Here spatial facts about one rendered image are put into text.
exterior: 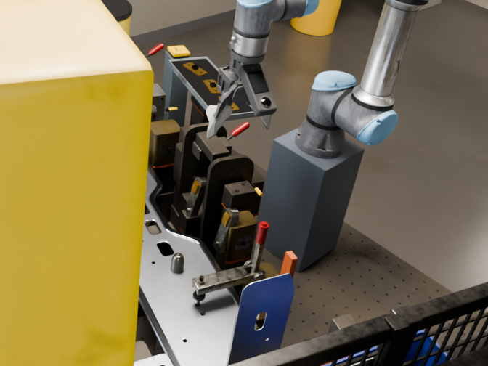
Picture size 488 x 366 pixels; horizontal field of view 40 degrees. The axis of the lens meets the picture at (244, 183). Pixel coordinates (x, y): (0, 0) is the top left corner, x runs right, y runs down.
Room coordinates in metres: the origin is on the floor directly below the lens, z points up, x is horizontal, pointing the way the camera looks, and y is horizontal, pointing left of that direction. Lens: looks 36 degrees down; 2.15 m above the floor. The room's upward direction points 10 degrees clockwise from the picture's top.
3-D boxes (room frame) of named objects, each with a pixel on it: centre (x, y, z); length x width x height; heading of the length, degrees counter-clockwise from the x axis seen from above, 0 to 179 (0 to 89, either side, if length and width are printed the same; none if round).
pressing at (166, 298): (1.50, 0.33, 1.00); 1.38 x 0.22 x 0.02; 33
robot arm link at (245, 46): (1.30, 0.04, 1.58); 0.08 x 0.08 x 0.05
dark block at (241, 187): (1.41, 0.01, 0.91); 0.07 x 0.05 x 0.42; 123
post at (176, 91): (2.08, 0.30, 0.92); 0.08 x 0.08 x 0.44; 33
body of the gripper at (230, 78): (1.31, 0.04, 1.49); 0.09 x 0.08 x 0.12; 33
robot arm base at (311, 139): (1.73, -0.20, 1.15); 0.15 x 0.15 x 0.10
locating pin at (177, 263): (1.20, 0.13, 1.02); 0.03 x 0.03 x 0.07
